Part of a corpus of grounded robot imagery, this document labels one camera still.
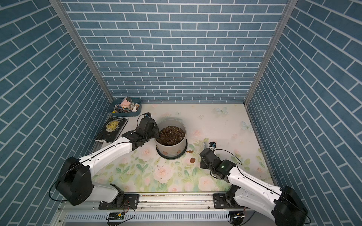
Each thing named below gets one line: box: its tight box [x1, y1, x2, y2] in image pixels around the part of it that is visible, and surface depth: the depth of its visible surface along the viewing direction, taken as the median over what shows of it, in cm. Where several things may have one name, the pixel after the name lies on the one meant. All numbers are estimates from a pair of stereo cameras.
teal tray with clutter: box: [109, 96, 142, 117], surface depth 114 cm
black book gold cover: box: [93, 115, 129, 144], surface depth 104 cm
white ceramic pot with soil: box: [155, 119, 187, 157], surface depth 89 cm
